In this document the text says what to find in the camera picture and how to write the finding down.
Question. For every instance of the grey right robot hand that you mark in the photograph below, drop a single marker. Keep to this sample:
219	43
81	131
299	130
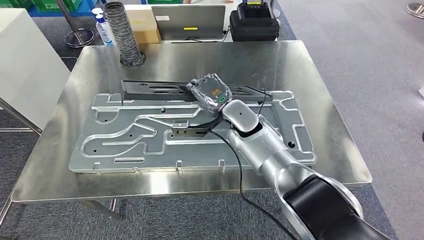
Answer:
210	92

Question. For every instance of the black plastic frame part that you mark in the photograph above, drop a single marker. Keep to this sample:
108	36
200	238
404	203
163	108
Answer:
132	89

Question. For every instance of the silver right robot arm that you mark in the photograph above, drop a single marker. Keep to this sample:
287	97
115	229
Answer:
265	149

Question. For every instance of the steel workbench table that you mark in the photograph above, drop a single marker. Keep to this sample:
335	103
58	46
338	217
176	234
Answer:
198	59

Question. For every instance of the aluminium fixture plate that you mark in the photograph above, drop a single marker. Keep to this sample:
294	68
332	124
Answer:
198	152

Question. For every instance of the grey laptop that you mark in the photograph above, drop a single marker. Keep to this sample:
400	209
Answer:
188	20

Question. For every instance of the black equipment case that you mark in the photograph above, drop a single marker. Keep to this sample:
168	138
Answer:
253	28

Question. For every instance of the cardboard box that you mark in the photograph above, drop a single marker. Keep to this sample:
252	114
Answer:
142	23

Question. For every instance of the white spray bottle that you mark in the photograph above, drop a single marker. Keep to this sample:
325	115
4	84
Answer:
104	31

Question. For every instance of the white panel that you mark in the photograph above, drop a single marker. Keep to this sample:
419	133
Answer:
30	59

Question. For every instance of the blue pallet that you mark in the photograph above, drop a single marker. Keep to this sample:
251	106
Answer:
43	14

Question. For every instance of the green plastic crate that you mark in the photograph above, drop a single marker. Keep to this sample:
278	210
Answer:
46	5
13	3

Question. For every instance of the chrome stanchion base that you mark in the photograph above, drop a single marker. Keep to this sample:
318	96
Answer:
415	10

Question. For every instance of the chrome stanchion post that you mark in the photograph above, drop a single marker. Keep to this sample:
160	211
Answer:
79	38

